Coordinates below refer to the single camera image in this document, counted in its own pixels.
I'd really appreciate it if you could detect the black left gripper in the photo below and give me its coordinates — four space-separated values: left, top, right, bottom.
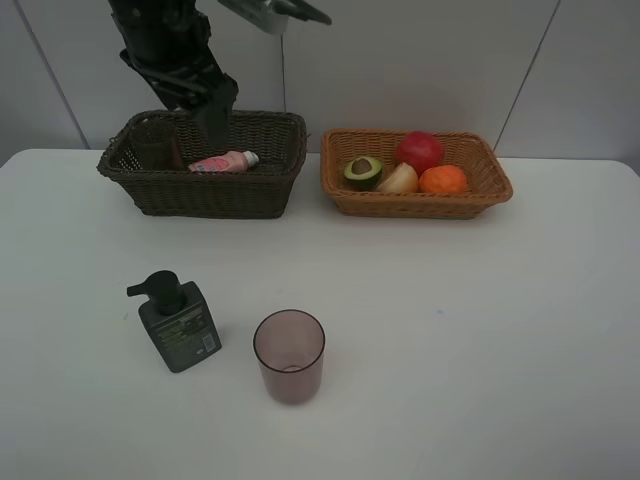
120 29 238 149

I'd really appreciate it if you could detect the pink small bottle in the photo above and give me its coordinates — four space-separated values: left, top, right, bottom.
189 151 260 173

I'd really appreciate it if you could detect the brown translucent plastic cup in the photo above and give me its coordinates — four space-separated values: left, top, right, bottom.
131 119 183 171

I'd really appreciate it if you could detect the halved avocado with pit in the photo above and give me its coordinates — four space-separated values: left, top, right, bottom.
343 156 383 191

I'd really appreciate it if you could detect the orange yellow peach fruit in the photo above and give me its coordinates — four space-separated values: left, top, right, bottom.
376 163 419 193

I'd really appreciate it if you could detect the dark green pump bottle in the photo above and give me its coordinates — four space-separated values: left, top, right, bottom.
126 270 222 373

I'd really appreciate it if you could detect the red apple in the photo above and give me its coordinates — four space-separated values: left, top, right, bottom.
395 131 444 176

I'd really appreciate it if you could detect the orange tangerine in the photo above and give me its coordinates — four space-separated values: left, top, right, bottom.
419 165 469 194

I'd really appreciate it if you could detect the pink translucent plastic cup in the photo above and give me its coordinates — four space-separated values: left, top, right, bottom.
252 309 326 405

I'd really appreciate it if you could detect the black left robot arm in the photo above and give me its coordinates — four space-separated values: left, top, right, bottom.
109 0 238 148

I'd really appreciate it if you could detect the dark brown wicker basket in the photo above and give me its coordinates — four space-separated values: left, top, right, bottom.
97 110 307 219

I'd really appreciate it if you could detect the light orange wicker basket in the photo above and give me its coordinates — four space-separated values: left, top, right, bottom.
320 128 513 220

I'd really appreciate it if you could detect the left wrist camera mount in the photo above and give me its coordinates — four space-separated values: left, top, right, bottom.
219 0 332 36

